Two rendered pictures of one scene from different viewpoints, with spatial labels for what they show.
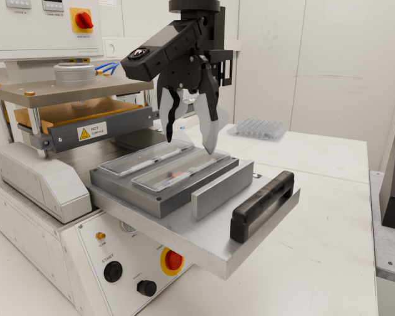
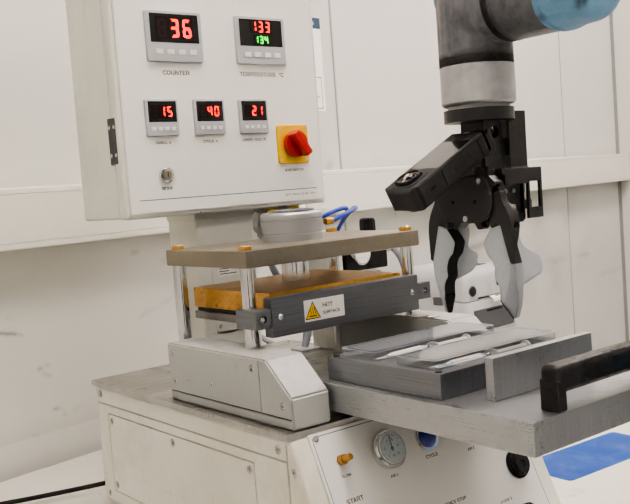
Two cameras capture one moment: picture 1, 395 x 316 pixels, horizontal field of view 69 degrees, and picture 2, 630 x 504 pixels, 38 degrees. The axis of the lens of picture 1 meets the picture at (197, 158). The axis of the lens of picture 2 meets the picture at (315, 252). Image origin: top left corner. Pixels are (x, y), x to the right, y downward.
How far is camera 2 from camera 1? 0.50 m
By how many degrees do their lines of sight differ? 22
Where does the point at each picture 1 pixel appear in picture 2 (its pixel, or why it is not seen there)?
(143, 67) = (416, 192)
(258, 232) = (586, 409)
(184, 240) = (476, 415)
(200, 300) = not seen: outside the picture
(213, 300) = not seen: outside the picture
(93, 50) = (308, 191)
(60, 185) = (289, 374)
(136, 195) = (405, 373)
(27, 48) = (214, 193)
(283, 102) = not seen: outside the picture
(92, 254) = (332, 487)
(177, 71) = (459, 199)
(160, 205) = (441, 379)
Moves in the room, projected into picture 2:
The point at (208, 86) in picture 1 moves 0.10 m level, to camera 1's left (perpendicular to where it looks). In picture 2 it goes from (503, 215) to (400, 222)
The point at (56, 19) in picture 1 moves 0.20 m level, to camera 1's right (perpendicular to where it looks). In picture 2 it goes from (256, 145) to (397, 133)
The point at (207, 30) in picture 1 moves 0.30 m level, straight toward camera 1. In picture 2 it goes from (500, 143) to (477, 131)
